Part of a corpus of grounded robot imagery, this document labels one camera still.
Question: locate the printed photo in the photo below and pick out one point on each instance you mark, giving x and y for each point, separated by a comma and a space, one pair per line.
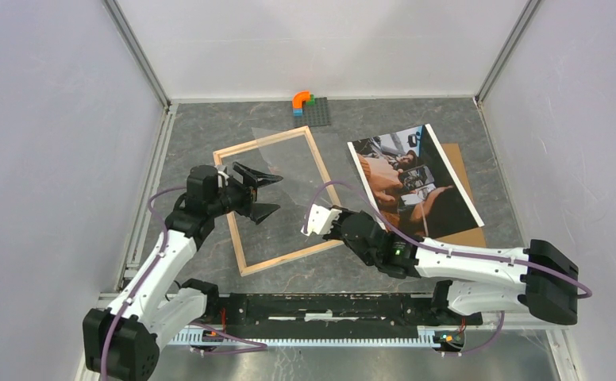
395, 171

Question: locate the aluminium rail frame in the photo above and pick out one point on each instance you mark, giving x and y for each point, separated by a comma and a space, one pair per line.
208, 340

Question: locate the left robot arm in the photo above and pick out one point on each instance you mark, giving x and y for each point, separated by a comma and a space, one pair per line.
124, 340

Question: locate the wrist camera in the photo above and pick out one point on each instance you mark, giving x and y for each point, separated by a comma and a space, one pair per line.
319, 220
222, 171

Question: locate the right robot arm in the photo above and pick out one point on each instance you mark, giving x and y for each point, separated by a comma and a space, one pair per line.
538, 279

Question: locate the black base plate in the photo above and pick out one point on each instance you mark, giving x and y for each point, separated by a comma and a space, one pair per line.
330, 316

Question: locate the orange curved lego brick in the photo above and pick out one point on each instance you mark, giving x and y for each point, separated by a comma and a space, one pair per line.
300, 99

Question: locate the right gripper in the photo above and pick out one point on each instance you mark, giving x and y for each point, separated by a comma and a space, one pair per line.
333, 234

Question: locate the grey lego baseplate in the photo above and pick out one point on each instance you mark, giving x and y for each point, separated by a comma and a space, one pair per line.
315, 115

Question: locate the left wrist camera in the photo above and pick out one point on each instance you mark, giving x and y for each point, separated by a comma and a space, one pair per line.
222, 171

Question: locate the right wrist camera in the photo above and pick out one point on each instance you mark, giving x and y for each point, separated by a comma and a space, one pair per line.
319, 220

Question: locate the brown cardboard backing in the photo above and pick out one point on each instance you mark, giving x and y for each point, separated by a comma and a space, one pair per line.
460, 173

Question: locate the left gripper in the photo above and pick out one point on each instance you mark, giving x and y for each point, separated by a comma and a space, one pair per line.
257, 211

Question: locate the wooden picture frame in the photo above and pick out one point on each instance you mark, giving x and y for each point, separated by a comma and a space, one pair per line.
278, 240

